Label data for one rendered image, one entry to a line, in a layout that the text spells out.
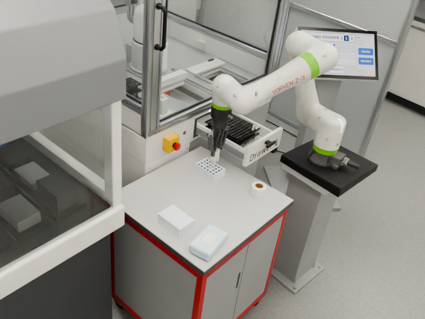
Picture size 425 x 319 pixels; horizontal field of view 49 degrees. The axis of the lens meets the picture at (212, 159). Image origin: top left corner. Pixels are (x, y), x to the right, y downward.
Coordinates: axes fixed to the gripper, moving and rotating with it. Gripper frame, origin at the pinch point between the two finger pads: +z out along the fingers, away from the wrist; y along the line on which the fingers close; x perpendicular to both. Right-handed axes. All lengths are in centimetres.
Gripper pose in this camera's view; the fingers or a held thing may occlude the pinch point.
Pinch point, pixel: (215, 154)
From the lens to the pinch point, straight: 215.2
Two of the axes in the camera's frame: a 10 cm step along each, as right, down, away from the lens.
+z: -1.1, 8.1, 5.7
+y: 6.8, -3.6, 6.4
